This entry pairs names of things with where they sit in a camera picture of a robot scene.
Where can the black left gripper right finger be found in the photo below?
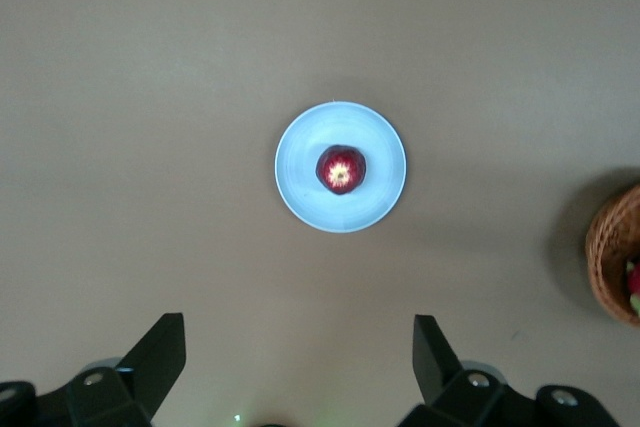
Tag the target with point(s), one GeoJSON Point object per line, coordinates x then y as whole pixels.
{"type": "Point", "coordinates": [442, 377]}

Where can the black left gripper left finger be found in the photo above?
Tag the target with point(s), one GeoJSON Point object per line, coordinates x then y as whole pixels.
{"type": "Point", "coordinates": [155, 367]}

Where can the red apple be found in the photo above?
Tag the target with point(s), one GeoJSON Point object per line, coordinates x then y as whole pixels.
{"type": "Point", "coordinates": [340, 170]}

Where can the brown wicker basket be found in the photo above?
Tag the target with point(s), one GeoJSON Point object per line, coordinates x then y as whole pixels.
{"type": "Point", "coordinates": [607, 247]}

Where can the pink dragon fruit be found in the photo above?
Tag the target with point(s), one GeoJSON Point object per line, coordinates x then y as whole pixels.
{"type": "Point", "coordinates": [635, 282]}

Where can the blue plate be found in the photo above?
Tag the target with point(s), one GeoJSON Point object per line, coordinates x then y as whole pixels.
{"type": "Point", "coordinates": [305, 187]}

